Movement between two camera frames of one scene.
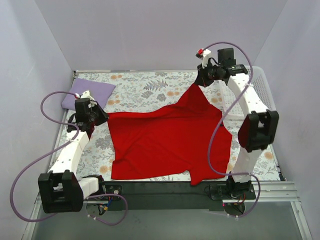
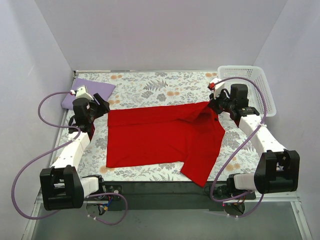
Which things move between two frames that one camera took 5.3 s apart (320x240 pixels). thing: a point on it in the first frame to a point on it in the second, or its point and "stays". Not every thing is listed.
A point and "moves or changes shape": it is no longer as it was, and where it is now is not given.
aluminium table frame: (272, 216) stays
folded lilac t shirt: (100, 92) stays
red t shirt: (169, 140) moves or changes shape
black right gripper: (200, 78) to (217, 103)
